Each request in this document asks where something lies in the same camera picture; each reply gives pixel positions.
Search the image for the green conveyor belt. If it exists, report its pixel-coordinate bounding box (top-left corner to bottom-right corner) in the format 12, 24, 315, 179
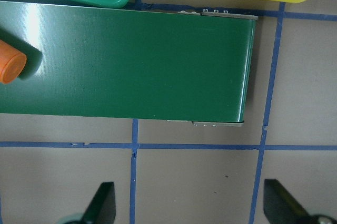
1, 2, 257, 125

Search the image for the plain orange cylinder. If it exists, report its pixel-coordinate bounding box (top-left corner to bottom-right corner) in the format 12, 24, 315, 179
1, 40, 27, 84

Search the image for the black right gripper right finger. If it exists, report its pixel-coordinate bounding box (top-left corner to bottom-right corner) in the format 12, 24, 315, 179
263, 179, 311, 224

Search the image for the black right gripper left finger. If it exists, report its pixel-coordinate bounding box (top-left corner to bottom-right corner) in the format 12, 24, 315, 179
80, 182, 116, 224

